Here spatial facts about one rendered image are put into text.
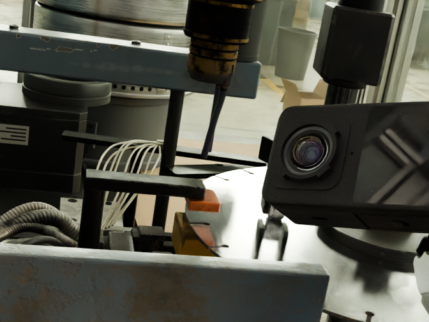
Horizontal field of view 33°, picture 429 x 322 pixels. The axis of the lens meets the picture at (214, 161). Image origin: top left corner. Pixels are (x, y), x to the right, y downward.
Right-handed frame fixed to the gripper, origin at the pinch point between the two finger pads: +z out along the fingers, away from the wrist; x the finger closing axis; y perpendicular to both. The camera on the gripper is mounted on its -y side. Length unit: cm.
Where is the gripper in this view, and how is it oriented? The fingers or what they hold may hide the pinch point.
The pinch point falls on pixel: (421, 257)
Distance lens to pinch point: 42.2
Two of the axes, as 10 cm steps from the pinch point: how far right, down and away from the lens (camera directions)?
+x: 2.4, -9.2, 3.0
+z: 0.3, 3.1, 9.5
